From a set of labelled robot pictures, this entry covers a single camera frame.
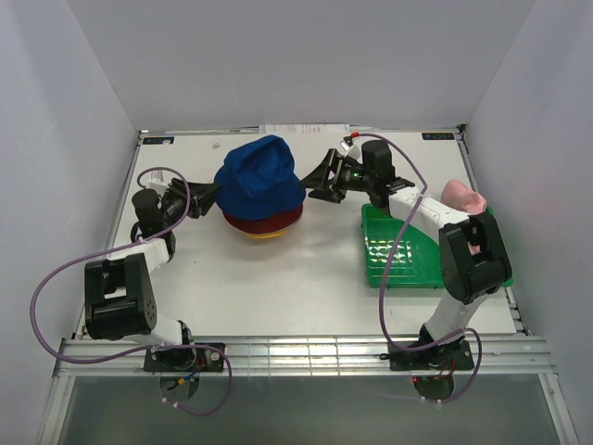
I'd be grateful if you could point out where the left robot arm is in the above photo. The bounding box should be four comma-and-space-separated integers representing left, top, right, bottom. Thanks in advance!
84, 179, 220, 371

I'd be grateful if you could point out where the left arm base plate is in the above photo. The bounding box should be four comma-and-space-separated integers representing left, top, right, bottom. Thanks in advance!
142, 343, 226, 373

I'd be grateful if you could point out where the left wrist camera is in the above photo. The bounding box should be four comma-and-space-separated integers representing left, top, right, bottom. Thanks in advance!
148, 170, 166, 188

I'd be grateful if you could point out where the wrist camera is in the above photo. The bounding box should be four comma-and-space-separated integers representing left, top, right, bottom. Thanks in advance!
148, 170, 166, 188
340, 132, 361, 160

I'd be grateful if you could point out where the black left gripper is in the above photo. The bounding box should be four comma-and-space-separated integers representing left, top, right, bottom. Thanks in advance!
160, 177, 221, 230

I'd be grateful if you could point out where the aluminium front rail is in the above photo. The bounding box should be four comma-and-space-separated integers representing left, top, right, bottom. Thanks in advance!
54, 335, 556, 377

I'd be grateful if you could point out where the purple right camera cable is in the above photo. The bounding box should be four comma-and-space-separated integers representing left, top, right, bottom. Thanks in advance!
349, 132, 483, 405

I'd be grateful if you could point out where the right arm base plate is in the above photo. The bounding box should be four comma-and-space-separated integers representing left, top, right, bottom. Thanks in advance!
379, 337, 474, 371

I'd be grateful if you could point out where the pink hat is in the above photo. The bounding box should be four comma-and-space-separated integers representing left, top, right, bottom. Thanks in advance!
439, 180, 487, 256

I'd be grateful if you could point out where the green plastic tray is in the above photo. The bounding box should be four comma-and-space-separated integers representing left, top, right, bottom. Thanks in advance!
360, 202, 515, 291

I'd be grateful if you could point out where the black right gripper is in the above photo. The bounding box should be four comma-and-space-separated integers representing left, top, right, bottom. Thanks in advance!
297, 149, 374, 204

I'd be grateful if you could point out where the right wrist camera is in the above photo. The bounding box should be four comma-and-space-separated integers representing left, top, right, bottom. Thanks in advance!
340, 132, 361, 160

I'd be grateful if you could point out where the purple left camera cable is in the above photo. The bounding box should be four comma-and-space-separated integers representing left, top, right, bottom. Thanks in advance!
29, 165, 233, 417

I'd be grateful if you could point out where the yellow bucket hat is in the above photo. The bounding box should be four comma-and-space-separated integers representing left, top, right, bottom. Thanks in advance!
247, 227, 290, 240

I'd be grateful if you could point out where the blue beanie hat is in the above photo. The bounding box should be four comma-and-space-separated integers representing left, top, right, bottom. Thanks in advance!
214, 134, 306, 221

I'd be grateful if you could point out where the dark red beanie hat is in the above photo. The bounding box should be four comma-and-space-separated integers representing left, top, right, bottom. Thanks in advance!
223, 206, 303, 235

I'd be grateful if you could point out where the paper label strip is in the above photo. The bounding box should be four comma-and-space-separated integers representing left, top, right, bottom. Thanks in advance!
259, 123, 350, 134

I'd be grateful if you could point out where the purple camera cable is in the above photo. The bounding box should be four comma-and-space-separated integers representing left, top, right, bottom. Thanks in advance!
29, 165, 233, 417
349, 132, 483, 405

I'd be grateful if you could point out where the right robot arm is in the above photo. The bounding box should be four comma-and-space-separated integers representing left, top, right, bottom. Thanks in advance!
300, 133, 512, 370

